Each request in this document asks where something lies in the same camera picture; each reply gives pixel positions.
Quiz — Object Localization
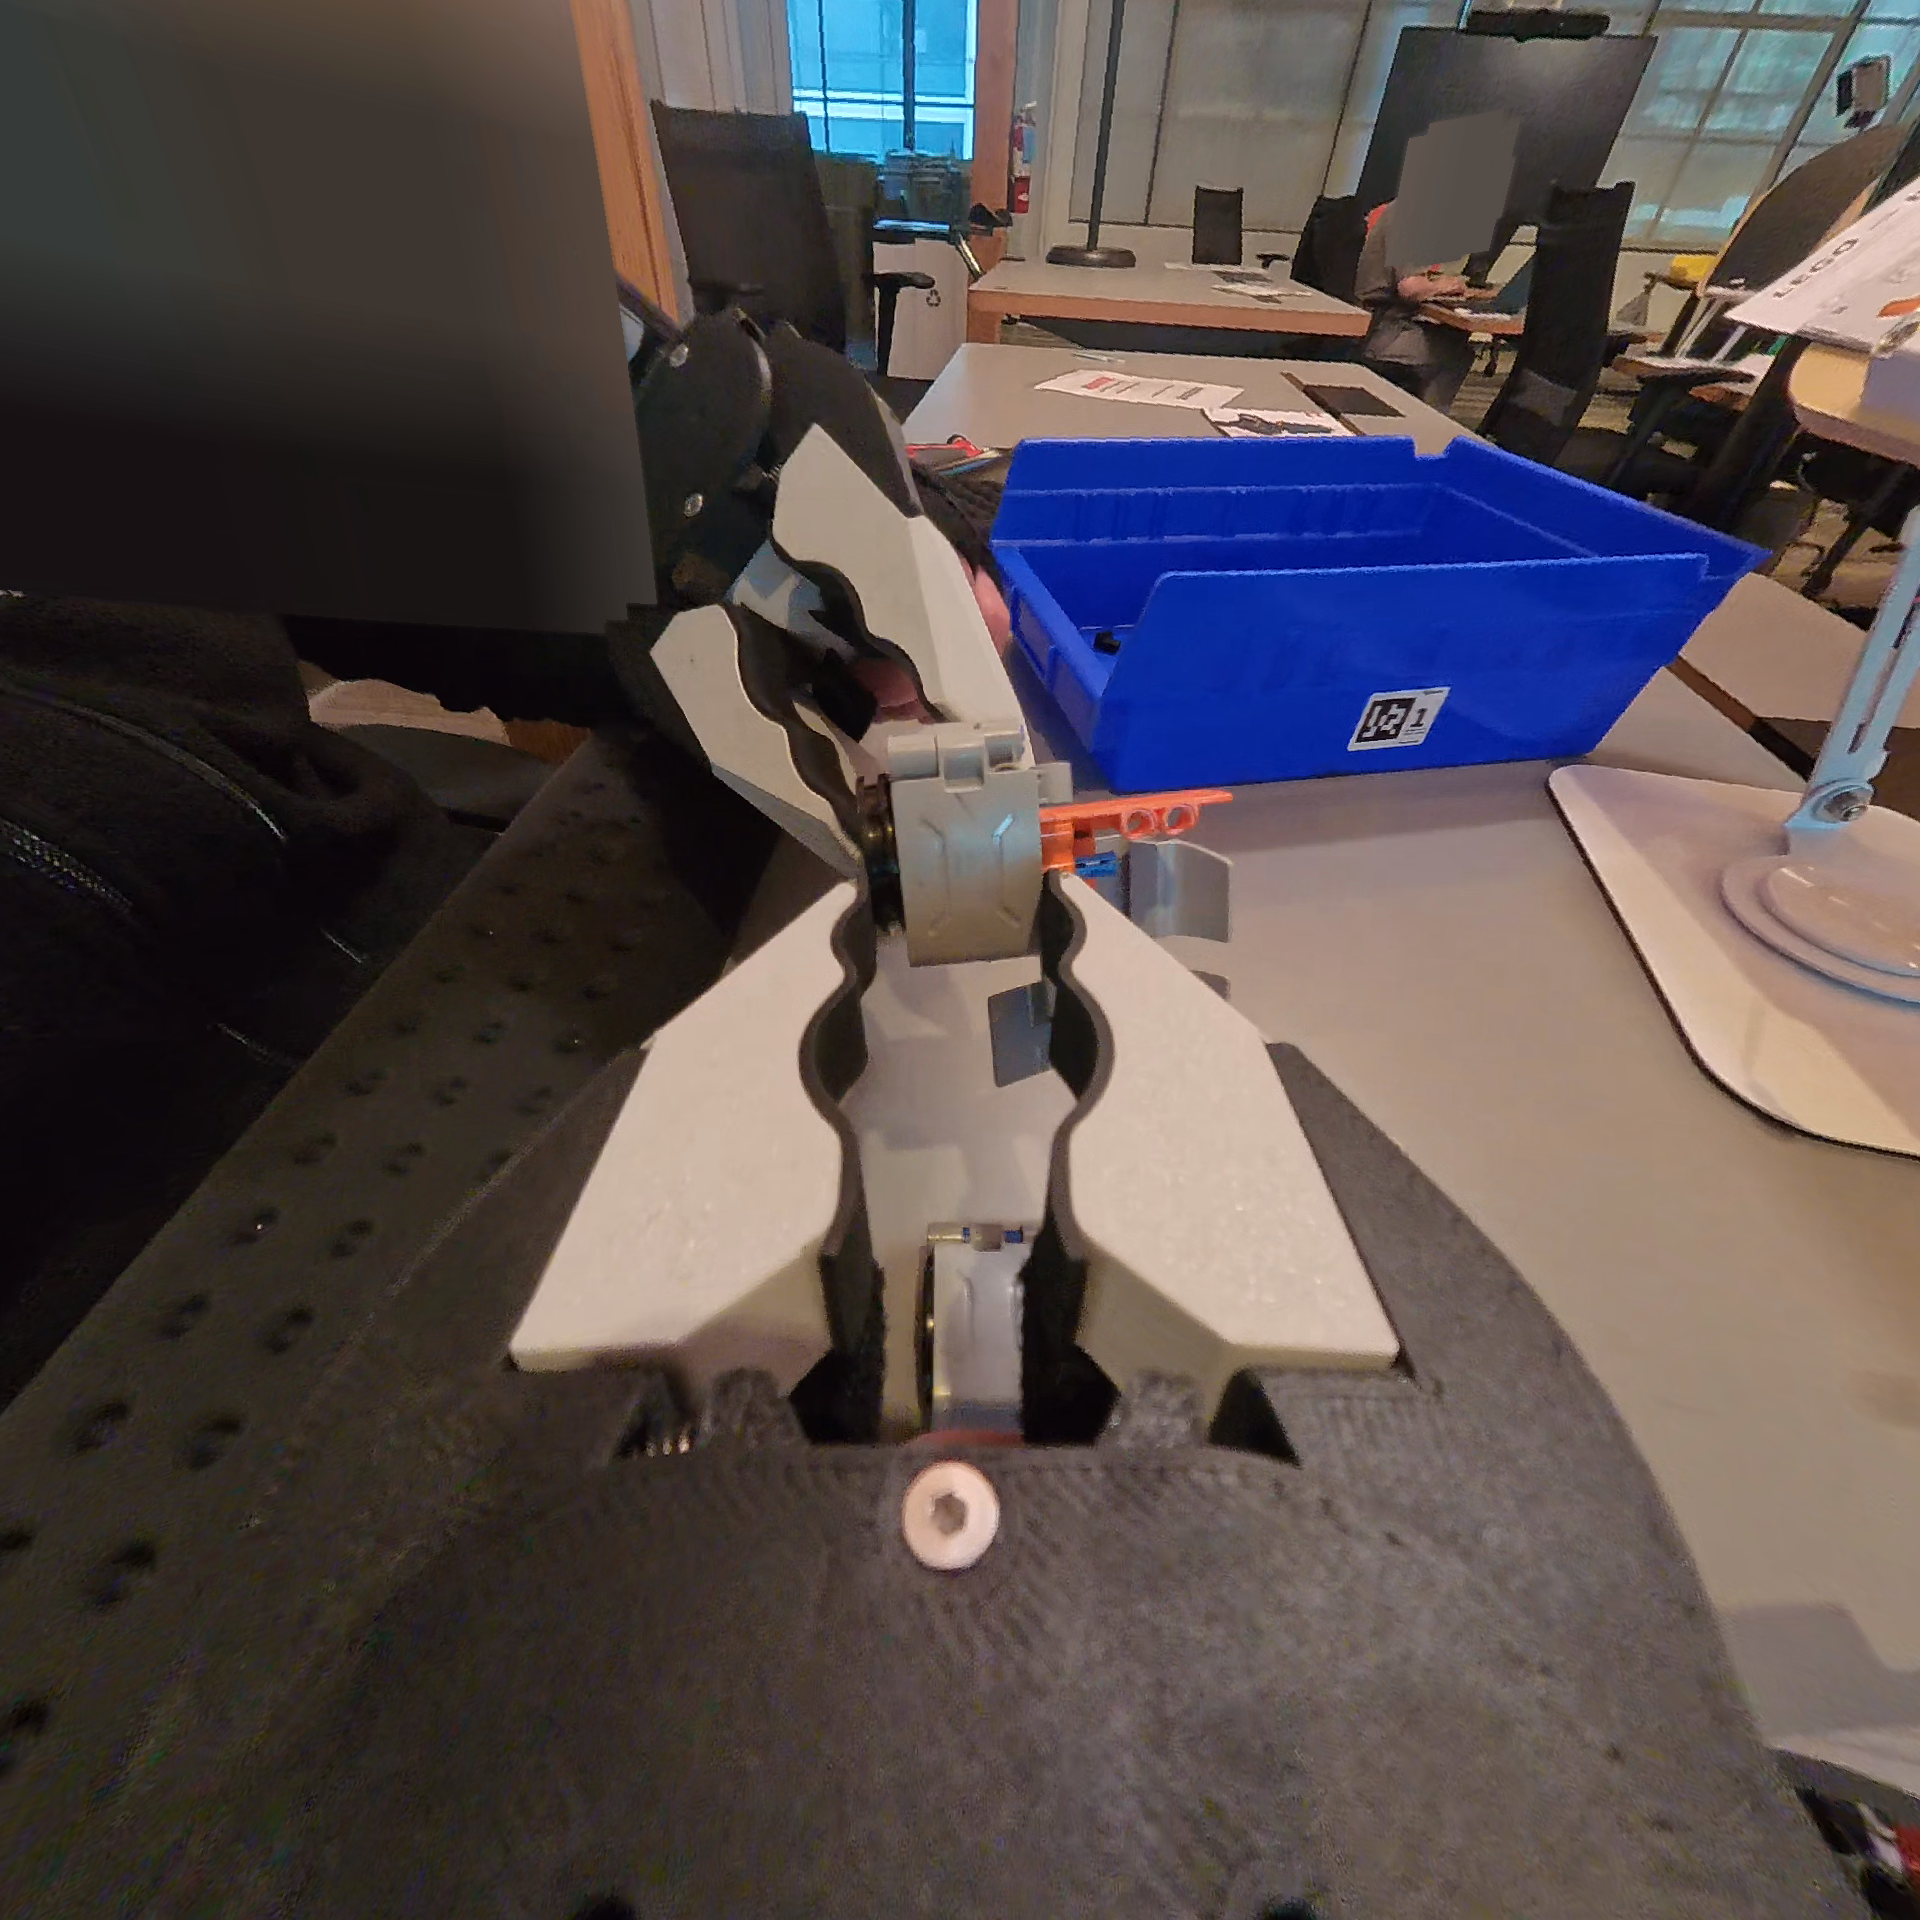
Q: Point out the black curved chair back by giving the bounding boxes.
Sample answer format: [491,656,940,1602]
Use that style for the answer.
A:
[1708,125,1920,296]

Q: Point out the black high-back chair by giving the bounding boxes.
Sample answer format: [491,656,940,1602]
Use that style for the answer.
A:
[1485,178,1638,452]

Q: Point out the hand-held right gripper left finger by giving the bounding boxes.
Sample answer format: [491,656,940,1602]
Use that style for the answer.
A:
[507,879,897,1445]

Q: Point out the black dimpled cushion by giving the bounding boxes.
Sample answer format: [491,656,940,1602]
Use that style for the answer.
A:
[0,735,796,1920]

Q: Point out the wooden pillar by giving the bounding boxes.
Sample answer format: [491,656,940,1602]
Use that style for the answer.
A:
[576,0,686,323]

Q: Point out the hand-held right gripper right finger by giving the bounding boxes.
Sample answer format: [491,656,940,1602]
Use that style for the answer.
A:
[1017,879,1403,1445]

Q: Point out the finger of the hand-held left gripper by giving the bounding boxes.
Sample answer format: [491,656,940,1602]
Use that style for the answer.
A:
[741,426,1035,740]
[647,605,879,872]

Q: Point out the black office chair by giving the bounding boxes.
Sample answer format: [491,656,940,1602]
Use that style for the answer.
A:
[647,101,940,378]

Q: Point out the black floor stand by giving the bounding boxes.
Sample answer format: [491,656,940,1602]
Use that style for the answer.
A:
[1046,0,1146,270]

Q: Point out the small grey brick hinge assembly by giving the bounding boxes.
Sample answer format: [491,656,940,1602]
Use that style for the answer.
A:
[916,1222,1040,1442]

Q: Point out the black padded case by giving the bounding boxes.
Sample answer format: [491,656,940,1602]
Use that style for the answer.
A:
[906,447,1026,577]

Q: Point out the white printed instruction sheet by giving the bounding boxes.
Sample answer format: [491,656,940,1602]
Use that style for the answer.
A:
[1720,174,1920,356]

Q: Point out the grey orange brick wheel assembly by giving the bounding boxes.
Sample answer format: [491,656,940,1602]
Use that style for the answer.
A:
[861,718,1238,1083]

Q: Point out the white document stand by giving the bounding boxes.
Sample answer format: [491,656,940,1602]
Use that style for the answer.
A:
[1549,504,1920,1158]

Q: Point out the black monitor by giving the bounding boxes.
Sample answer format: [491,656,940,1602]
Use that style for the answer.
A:
[1349,26,1661,291]

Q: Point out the blue bin with tag label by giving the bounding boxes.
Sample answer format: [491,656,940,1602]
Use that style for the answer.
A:
[991,435,1775,798]

